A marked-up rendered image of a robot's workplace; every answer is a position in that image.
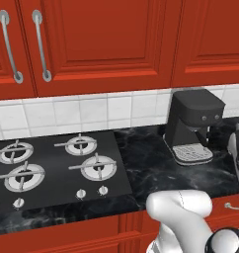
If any red drawer front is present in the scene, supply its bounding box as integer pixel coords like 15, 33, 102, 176
204, 193, 239, 233

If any silver cupboard door handle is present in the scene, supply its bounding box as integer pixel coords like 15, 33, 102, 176
31, 9, 53, 83
0, 9, 25, 85

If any wide red cupboard door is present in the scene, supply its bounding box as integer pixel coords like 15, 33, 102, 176
17, 0, 185, 98

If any wide red base cupboard front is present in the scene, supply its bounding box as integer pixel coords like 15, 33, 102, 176
0, 214, 120, 253

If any silver drawer handle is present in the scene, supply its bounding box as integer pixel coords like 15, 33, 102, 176
223, 202, 239, 211

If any black gas hob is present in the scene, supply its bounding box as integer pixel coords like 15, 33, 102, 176
0, 129, 133, 215

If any black coffee machine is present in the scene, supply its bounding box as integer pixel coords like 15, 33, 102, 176
163, 88, 226, 167

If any narrow red base cupboard front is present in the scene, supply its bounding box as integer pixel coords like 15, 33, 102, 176
118, 210, 161, 253

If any silver hob knob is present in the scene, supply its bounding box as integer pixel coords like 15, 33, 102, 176
12, 198, 26, 210
98, 185, 110, 197
75, 188, 87, 200

